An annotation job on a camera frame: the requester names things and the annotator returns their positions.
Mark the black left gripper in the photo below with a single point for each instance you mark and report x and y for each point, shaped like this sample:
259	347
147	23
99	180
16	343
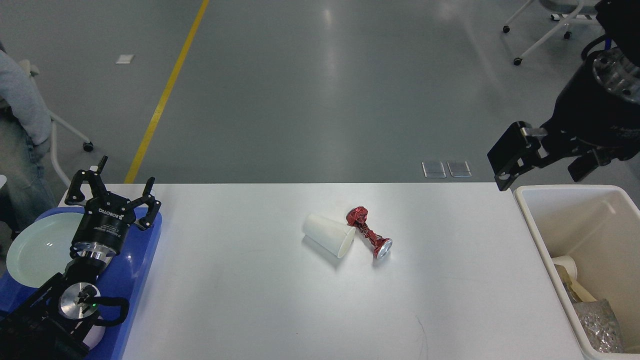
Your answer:
106	227

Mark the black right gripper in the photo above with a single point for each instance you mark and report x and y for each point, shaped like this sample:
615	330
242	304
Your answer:
584	113

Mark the mint green plate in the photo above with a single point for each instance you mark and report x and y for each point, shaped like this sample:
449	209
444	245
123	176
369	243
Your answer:
42	249

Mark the pink mug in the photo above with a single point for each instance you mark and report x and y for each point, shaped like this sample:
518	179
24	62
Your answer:
94	336

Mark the brown paper bag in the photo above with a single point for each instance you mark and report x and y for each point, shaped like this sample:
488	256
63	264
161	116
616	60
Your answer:
577	293

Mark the aluminium foil sheet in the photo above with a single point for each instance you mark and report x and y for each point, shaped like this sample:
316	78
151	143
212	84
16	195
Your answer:
601	326

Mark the crushed red can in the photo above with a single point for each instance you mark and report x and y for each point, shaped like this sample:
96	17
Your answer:
357	217

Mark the white paper cup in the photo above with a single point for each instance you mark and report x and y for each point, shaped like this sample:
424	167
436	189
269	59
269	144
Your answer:
334	236

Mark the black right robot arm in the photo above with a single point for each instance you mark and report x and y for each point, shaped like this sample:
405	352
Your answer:
614	55

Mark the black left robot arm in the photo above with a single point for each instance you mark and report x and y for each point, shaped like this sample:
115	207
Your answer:
53	322

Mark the beige plastic bin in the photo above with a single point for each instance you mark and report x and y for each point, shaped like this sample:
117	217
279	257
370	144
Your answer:
597	226

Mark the paper cup in bin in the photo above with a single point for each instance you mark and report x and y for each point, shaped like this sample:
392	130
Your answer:
568	263

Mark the seated person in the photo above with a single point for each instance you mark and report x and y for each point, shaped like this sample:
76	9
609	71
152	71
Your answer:
25	131

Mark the white chair left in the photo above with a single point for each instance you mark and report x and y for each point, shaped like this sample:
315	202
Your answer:
87	145

